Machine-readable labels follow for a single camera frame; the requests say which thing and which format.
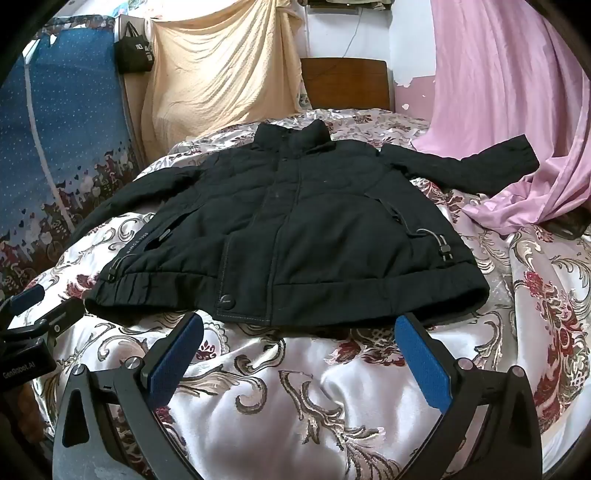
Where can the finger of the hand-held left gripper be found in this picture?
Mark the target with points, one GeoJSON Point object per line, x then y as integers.
{"type": "Point", "coordinates": [57, 319]}
{"type": "Point", "coordinates": [25, 297]}

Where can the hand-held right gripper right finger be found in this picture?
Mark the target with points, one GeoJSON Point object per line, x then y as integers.
{"type": "Point", "coordinates": [425, 364]}

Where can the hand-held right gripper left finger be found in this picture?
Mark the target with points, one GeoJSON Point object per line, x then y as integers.
{"type": "Point", "coordinates": [175, 360]}

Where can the black jacket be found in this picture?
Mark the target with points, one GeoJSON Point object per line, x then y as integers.
{"type": "Point", "coordinates": [300, 221]}

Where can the floral satin bedspread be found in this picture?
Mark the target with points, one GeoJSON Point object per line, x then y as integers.
{"type": "Point", "coordinates": [360, 406]}

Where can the blue patterned cloth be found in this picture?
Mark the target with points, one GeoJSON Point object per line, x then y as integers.
{"type": "Point", "coordinates": [64, 115]}

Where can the black bag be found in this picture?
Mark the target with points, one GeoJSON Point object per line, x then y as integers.
{"type": "Point", "coordinates": [134, 53]}

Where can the pink curtain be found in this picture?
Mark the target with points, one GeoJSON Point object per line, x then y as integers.
{"type": "Point", "coordinates": [498, 83]}

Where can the cream hanging cloth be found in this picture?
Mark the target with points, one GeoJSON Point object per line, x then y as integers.
{"type": "Point", "coordinates": [207, 69]}

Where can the wooden headboard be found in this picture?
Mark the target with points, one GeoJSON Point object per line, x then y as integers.
{"type": "Point", "coordinates": [346, 83]}

